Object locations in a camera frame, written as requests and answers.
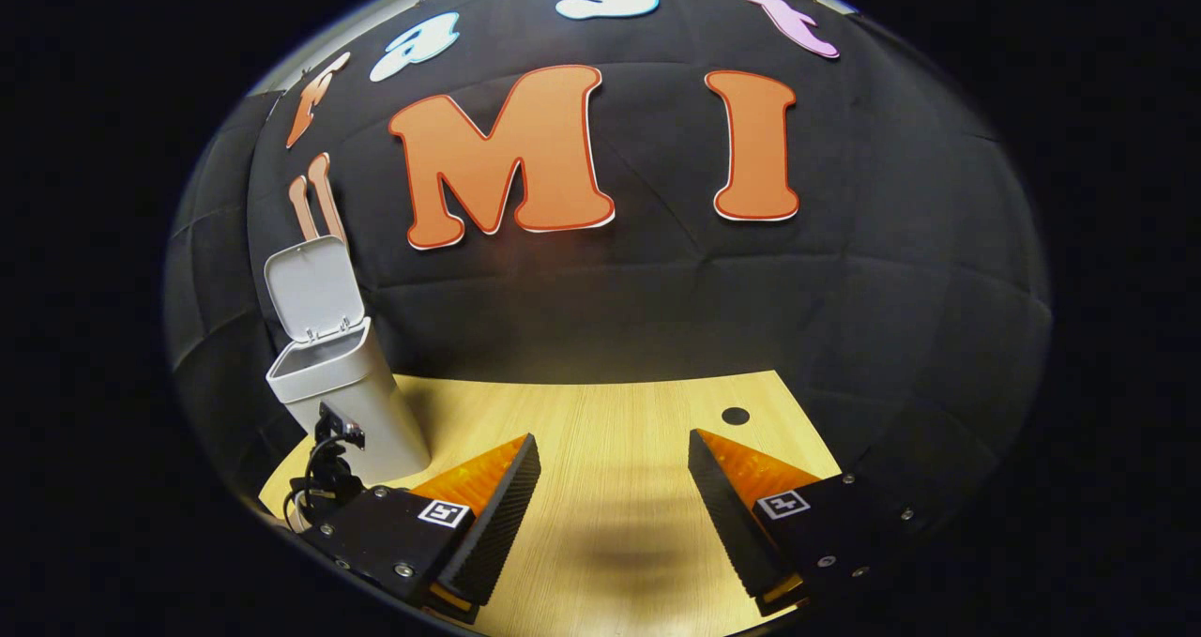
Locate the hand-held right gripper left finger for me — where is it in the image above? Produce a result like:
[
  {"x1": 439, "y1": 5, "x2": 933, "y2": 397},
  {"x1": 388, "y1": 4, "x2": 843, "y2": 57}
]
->
[{"x1": 296, "y1": 433, "x2": 542, "y2": 627}]

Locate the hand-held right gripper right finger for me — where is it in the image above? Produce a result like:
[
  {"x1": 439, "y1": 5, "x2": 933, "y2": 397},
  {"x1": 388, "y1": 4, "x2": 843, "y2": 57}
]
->
[{"x1": 687, "y1": 429, "x2": 939, "y2": 619}]

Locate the white desktop garbage bin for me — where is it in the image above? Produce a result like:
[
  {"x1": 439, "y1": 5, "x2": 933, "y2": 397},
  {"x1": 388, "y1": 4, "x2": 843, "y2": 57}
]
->
[{"x1": 264, "y1": 235, "x2": 433, "y2": 486}]

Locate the wooden desktop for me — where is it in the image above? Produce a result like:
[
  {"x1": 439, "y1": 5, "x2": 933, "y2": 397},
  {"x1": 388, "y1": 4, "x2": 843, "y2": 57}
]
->
[{"x1": 258, "y1": 370, "x2": 843, "y2": 637}]

